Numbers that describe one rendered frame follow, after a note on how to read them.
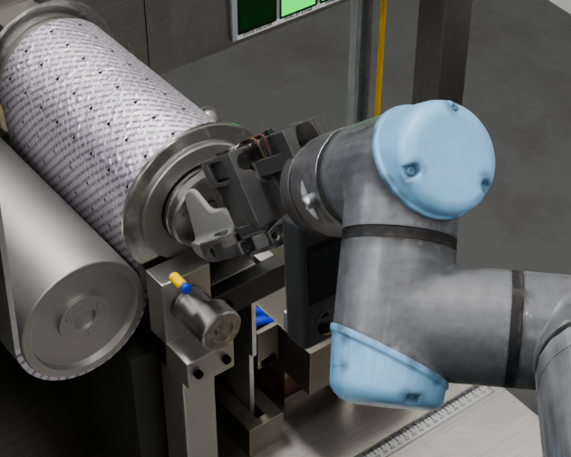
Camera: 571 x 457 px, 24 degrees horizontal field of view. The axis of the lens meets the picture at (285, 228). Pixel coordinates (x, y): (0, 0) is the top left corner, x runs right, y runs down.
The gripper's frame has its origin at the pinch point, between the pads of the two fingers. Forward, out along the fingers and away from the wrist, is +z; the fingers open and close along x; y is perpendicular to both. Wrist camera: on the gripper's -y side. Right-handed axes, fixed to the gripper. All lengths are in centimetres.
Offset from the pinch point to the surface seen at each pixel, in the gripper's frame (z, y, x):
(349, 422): 21.1, -25.2, -14.9
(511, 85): 177, -12, -179
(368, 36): 57, 12, -61
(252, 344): 15.6, -11.8, -5.6
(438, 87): 68, 1, -77
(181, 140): -2.8, 9.3, 1.5
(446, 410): 17.2, -28.4, -24.3
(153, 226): 1.4, 3.6, 5.0
